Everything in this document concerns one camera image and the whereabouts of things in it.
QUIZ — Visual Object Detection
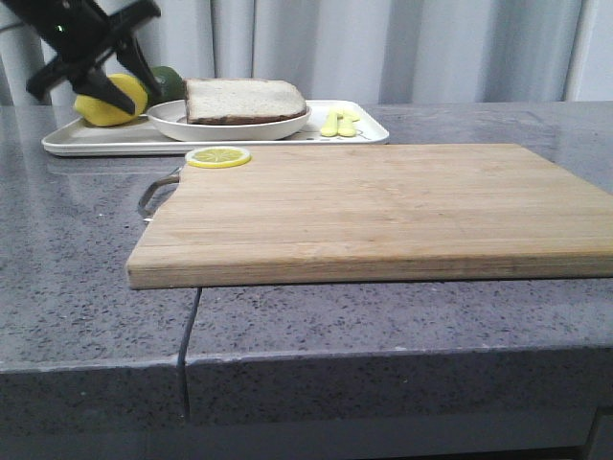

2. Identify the wooden cutting board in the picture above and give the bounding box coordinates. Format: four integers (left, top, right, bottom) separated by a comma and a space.
126, 144, 612, 289

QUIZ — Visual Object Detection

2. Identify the lemon slice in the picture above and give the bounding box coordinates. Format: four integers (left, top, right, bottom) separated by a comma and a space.
185, 146, 252, 169

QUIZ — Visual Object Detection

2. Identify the metal cutting board handle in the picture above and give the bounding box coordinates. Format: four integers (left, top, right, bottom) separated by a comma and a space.
137, 167, 182, 222

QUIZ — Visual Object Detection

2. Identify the yellow lemon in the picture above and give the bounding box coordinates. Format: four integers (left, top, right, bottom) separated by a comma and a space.
73, 73, 148, 127

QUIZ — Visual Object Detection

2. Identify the grey curtain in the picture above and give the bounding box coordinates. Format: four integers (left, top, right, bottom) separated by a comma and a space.
0, 0, 613, 107

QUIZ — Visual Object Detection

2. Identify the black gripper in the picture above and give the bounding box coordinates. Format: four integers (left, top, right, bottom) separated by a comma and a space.
4, 1, 162, 114

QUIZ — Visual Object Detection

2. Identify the bread slice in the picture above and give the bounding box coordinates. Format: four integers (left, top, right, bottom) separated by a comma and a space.
184, 79, 307, 126

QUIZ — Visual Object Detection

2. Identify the white bear print tray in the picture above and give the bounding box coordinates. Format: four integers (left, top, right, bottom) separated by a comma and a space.
42, 100, 389, 157

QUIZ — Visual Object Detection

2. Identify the white round plate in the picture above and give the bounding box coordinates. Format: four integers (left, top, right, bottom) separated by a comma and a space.
147, 100, 310, 142

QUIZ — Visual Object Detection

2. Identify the green lime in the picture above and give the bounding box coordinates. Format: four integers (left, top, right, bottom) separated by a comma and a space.
148, 66, 185, 106

